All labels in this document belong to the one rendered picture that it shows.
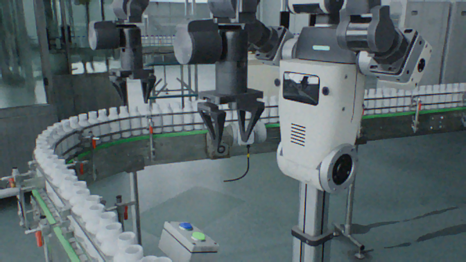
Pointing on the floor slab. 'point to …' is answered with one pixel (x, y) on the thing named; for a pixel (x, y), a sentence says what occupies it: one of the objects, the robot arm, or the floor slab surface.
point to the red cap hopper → (164, 31)
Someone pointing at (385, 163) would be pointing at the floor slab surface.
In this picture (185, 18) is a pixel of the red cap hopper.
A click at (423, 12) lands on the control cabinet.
